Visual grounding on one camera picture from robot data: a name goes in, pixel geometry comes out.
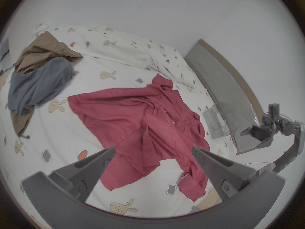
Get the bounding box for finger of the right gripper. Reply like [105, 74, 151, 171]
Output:
[255, 137, 274, 150]
[240, 127, 254, 137]

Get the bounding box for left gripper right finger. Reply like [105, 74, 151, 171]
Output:
[192, 146, 257, 199]

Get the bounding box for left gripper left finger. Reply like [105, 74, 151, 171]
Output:
[49, 146, 117, 203]

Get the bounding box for red shirt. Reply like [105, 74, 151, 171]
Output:
[67, 74, 210, 203]

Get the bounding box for clear plastic box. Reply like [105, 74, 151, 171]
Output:
[203, 102, 239, 140]

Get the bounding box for bed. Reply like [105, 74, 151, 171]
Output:
[0, 23, 265, 220]

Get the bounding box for grey garment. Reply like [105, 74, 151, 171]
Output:
[8, 56, 79, 117]

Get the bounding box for white printed quilt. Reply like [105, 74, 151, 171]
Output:
[33, 23, 197, 88]

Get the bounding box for brown garment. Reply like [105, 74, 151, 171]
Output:
[11, 31, 84, 139]

